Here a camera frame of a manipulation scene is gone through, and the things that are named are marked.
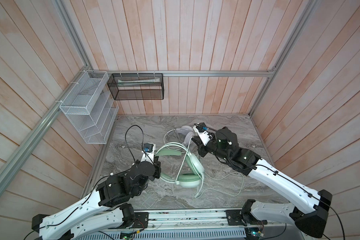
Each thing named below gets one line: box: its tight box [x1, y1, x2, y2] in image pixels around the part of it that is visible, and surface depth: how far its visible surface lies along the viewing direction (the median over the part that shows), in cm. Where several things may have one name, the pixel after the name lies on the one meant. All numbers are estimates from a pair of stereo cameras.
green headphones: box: [155, 142, 205, 189], surface depth 61 cm
